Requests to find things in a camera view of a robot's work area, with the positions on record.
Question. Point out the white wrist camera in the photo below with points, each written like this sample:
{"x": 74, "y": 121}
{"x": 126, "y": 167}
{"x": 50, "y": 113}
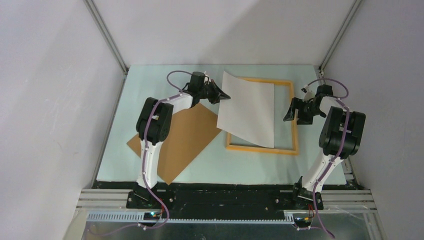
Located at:
{"x": 206, "y": 77}
{"x": 308, "y": 93}

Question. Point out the brown cardboard backing board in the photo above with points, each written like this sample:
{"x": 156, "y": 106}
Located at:
{"x": 191, "y": 131}

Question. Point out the left aluminium corner post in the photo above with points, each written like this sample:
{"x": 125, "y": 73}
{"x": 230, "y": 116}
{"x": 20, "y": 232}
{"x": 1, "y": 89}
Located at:
{"x": 106, "y": 34}

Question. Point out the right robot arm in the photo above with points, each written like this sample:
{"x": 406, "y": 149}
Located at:
{"x": 339, "y": 138}

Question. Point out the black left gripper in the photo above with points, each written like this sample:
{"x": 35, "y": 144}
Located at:
{"x": 218, "y": 94}

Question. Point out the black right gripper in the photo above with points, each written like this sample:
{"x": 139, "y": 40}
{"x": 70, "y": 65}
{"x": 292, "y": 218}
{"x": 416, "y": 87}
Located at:
{"x": 297, "y": 103}

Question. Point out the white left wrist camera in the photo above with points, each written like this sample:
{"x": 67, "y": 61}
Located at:
{"x": 206, "y": 77}

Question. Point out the aluminium corner post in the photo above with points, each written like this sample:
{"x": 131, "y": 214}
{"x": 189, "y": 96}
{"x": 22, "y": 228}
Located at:
{"x": 348, "y": 19}
{"x": 106, "y": 34}

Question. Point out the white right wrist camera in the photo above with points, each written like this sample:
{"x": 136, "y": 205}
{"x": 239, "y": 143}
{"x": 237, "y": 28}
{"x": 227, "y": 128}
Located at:
{"x": 308, "y": 93}

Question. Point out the right aluminium corner post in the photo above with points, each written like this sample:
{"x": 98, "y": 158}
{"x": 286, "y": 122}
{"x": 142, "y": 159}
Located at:
{"x": 348, "y": 19}

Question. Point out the printed photo with white border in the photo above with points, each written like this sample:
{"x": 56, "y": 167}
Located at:
{"x": 249, "y": 113}

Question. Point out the wooden picture frame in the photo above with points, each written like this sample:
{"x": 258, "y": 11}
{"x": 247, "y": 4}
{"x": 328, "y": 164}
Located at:
{"x": 294, "y": 128}

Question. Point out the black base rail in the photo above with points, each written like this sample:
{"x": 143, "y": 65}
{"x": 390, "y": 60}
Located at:
{"x": 210, "y": 201}

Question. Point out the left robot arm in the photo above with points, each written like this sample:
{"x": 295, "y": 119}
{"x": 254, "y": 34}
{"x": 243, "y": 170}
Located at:
{"x": 154, "y": 122}

